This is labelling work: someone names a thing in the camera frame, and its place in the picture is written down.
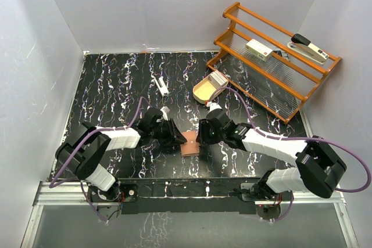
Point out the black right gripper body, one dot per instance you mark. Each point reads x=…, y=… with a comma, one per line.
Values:
x=214, y=136

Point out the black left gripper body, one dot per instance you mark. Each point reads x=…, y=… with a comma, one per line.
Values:
x=161, y=132

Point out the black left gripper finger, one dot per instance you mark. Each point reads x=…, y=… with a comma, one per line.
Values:
x=176, y=137
x=168, y=146

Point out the beige oval card tray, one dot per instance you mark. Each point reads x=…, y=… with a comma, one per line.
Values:
x=203, y=90

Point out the stack of credit cards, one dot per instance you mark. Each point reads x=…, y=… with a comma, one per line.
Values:
x=218, y=79

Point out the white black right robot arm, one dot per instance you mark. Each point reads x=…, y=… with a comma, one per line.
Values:
x=314, y=166

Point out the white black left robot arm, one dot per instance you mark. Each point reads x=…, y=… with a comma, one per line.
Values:
x=82, y=151

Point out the white staple remover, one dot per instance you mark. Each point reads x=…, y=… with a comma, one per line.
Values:
x=162, y=87

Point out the orange wooden shelf rack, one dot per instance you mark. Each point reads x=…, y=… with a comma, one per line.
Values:
x=284, y=82

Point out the white red staples box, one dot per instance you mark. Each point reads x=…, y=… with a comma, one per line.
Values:
x=258, y=49

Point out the black beige stapler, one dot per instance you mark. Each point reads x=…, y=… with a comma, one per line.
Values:
x=306, y=48

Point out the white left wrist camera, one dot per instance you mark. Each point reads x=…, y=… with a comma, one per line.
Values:
x=165, y=110

